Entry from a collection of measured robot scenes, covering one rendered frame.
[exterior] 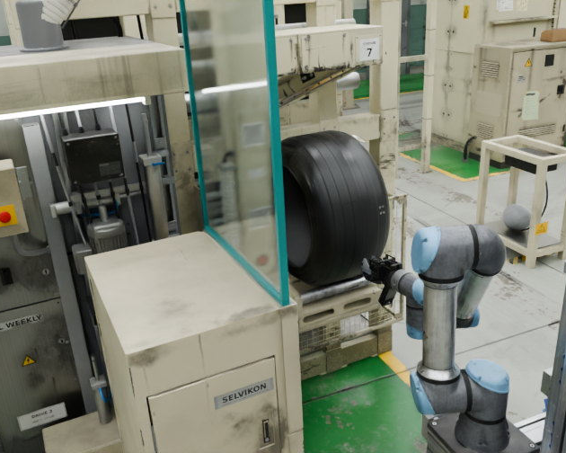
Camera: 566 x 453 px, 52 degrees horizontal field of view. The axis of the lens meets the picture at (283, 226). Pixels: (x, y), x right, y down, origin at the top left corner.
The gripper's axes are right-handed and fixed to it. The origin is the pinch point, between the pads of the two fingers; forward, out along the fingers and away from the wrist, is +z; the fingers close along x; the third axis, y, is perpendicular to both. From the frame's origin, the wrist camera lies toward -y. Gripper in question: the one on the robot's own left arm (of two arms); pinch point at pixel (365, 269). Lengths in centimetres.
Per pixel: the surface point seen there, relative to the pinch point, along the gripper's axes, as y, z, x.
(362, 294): -13.8, 9.0, -3.8
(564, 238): -71, 113, -238
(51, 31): 89, 34, 84
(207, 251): 24, -12, 59
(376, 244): 9.4, -3.5, -3.4
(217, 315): 20, -47, 69
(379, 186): 29.0, -2.5, -6.5
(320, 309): -14.3, 8.4, 14.7
